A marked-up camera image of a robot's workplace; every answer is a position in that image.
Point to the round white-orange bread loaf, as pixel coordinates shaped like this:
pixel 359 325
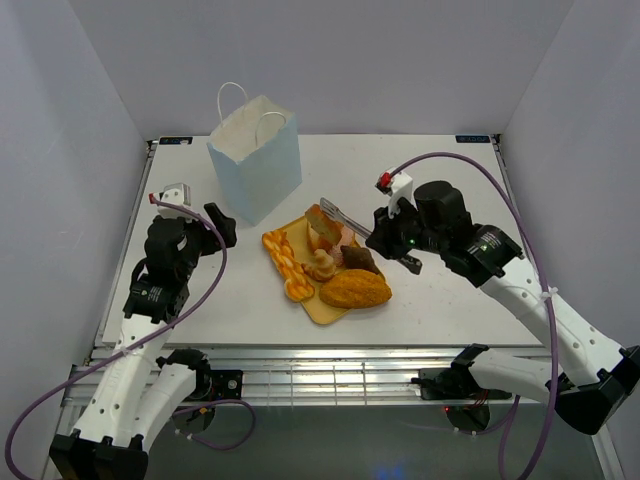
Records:
pixel 322 232

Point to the brown oval crusty bread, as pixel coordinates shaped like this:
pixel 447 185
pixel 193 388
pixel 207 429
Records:
pixel 355 289

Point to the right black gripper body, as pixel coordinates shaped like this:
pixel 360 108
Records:
pixel 404 232

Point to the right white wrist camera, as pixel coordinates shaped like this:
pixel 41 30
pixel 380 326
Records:
pixel 396 186

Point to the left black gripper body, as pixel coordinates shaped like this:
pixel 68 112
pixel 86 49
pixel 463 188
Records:
pixel 201 241

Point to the light blue paper bag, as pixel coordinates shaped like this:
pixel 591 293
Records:
pixel 256 156

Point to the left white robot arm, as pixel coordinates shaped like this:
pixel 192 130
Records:
pixel 140 389

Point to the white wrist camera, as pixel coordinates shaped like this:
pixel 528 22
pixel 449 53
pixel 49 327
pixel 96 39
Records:
pixel 178 194
pixel 396 186

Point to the aluminium table frame rail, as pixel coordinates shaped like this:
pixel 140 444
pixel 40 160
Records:
pixel 301 377

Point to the orange braided bread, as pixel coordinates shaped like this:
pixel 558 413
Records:
pixel 297 286

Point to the pink sugared donut bread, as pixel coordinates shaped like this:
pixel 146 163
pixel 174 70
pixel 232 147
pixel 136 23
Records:
pixel 335 251

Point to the metal food tongs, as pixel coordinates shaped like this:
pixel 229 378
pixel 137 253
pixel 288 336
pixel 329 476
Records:
pixel 345 220

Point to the small croissant bread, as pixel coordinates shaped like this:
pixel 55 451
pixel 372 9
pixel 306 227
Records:
pixel 322 268

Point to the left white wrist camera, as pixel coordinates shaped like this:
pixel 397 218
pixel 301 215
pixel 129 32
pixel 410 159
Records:
pixel 178 194

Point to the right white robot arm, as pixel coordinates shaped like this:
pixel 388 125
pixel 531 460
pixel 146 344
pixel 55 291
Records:
pixel 589 376

